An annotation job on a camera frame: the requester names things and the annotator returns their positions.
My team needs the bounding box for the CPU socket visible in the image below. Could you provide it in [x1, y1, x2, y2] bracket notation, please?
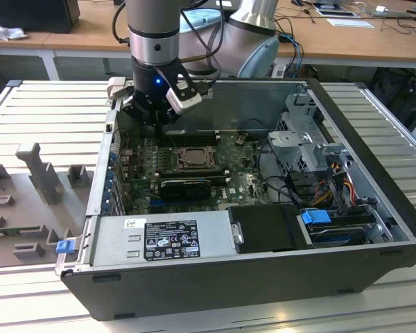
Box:
[175, 146, 220, 171]

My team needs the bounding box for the grey parts rack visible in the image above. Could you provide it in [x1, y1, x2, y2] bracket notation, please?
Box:
[0, 142, 94, 270]

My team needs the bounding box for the silver square CPU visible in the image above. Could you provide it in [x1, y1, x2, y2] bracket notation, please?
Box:
[187, 151, 212, 165]

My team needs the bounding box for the hard disk in blue carrier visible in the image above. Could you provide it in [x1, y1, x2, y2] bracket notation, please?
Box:
[297, 207, 377, 249]

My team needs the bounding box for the blue cable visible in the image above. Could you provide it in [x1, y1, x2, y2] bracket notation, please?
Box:
[283, 33, 304, 69]

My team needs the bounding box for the black box on desk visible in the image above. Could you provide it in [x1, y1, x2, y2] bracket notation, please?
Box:
[0, 0, 80, 35]

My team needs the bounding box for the grey power supply with label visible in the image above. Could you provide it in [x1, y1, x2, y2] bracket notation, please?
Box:
[88, 210, 237, 266]

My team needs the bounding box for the grey metal drive cage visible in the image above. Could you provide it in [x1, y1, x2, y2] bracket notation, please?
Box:
[266, 92, 354, 174]

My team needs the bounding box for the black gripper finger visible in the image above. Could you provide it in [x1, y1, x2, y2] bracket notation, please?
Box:
[158, 110, 182, 139]
[122, 96, 159, 139]

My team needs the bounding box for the black RAM slot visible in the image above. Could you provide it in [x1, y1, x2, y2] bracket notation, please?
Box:
[158, 138, 218, 148]
[161, 173, 229, 185]
[159, 169, 226, 178]

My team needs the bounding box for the blue case latch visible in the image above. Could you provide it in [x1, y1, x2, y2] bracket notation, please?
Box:
[55, 240, 76, 256]

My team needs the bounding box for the metal socket cover frame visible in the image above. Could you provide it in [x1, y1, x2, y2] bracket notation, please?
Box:
[177, 146, 218, 171]

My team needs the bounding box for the green circuit board strip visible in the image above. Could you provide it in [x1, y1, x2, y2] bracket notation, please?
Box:
[0, 225, 42, 237]

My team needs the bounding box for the black graphics card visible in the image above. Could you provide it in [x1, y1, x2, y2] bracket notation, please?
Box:
[159, 178, 212, 200]

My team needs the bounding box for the black open PC case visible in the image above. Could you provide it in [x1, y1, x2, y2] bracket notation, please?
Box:
[55, 76, 416, 322]

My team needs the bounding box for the pale blue paper sheet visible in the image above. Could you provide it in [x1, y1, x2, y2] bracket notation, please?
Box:
[327, 17, 375, 29]

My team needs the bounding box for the coloured power wire bundle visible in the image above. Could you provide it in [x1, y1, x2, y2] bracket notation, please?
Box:
[313, 162, 356, 209]

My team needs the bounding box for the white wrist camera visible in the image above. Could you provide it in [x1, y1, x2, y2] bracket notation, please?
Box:
[165, 81, 203, 115]

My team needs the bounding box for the black office chair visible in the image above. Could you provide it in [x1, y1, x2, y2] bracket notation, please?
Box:
[370, 67, 416, 129]

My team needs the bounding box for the black plastic shroud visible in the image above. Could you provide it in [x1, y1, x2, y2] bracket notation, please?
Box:
[227, 204, 315, 254]

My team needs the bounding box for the green motherboard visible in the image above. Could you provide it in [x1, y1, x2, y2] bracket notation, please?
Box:
[119, 133, 275, 214]

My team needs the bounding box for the crumpled white paper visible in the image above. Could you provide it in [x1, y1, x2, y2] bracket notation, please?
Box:
[0, 19, 28, 42]

